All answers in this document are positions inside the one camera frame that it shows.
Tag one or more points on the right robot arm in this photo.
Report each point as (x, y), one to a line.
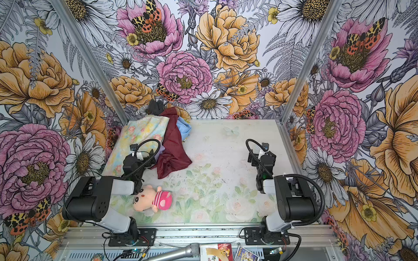
(299, 199)

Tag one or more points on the pink plush doll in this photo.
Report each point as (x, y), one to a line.
(153, 199)

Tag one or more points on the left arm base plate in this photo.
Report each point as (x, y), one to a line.
(144, 237)

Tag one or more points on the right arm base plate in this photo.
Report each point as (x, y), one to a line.
(254, 236)

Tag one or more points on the aluminium frame rail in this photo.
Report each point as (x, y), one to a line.
(83, 243)

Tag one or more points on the maroon shirt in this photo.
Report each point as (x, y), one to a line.
(174, 157)

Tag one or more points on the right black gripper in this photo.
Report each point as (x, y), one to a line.
(258, 156)

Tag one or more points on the small picture card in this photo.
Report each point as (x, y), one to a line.
(243, 254)

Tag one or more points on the pastel floral cloth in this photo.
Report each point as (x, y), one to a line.
(134, 133)

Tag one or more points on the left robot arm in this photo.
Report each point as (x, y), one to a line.
(89, 202)

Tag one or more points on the light blue cloth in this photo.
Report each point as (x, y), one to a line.
(183, 127)

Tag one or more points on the colourful card packet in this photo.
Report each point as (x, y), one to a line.
(216, 252)

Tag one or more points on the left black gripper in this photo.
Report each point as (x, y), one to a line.
(135, 150)

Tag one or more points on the silver microphone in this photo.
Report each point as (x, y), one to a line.
(189, 251)

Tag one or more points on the dark grey cloth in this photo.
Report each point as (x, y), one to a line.
(155, 107)

